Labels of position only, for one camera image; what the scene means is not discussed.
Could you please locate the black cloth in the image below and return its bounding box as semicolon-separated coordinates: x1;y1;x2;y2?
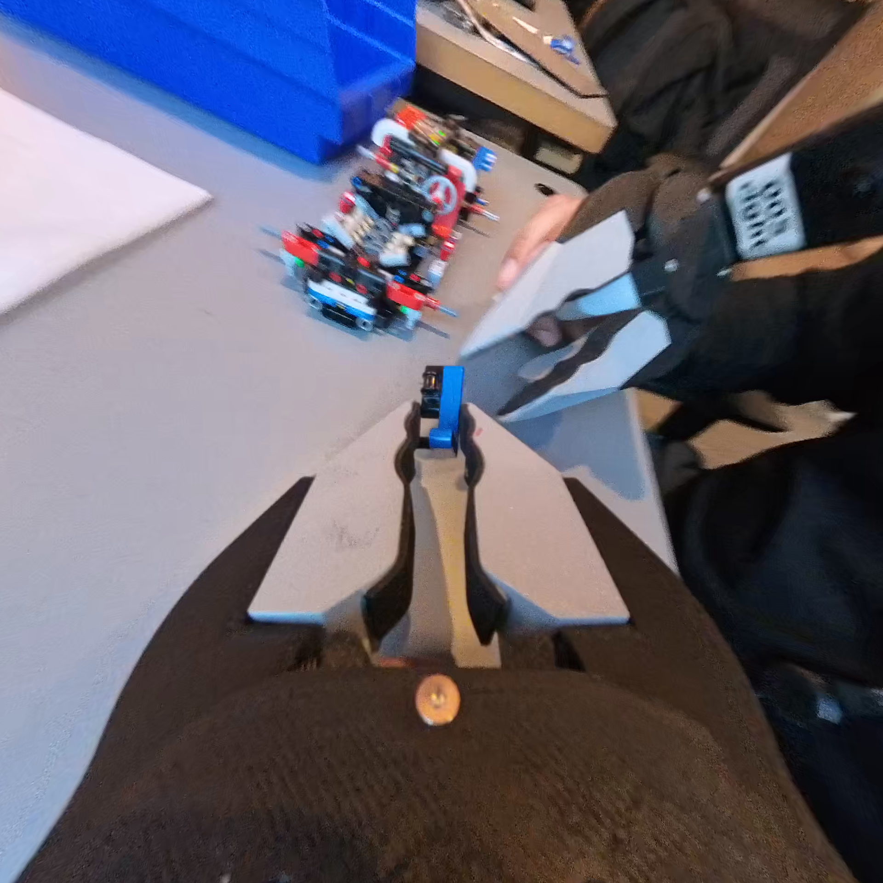
578;0;863;208

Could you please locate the blue L-shaped toy beam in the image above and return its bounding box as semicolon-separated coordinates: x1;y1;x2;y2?
428;366;467;458

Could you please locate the partly built toy car chassis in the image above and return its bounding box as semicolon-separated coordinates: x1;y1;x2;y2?
258;103;502;344

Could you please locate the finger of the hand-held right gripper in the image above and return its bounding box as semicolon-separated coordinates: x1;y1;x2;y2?
495;309;675;424
457;209;637;361

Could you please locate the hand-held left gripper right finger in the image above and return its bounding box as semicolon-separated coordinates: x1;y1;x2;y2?
459;403;631;647

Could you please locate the wooden table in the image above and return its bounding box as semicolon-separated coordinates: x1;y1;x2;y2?
414;0;618;156

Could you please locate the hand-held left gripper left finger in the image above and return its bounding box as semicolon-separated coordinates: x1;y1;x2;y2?
247;400;423;647

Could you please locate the blue plastic bin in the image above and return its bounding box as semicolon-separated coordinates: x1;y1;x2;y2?
0;0;419;166

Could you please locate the open building instruction booklet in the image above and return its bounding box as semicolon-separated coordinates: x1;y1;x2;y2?
0;86;215;317

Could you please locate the person's right hand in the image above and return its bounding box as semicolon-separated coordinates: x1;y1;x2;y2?
495;193;589;291

